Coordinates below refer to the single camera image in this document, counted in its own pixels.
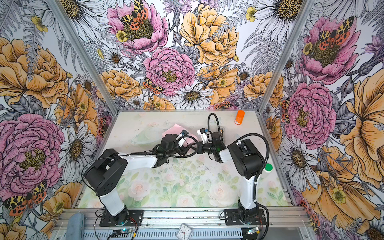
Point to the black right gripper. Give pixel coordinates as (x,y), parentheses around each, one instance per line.
(200,147)

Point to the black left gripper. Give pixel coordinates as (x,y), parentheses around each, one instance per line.
(182,150)

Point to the purple and pink wrapping paper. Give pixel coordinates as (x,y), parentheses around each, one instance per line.
(176,130)

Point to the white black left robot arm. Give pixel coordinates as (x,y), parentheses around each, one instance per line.
(104,174)

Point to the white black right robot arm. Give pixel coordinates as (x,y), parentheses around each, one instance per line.
(248,162)

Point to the orange plastic bottle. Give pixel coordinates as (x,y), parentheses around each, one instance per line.
(239,117)

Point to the green round cap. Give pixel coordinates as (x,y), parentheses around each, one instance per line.
(268,168)

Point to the small white clock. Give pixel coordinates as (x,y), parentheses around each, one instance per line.
(184,232)

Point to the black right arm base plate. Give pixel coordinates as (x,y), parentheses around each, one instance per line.
(241,217)

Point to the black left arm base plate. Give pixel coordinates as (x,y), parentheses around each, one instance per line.
(126,218)

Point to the aluminium frame rail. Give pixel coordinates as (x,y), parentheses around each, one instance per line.
(283,223)

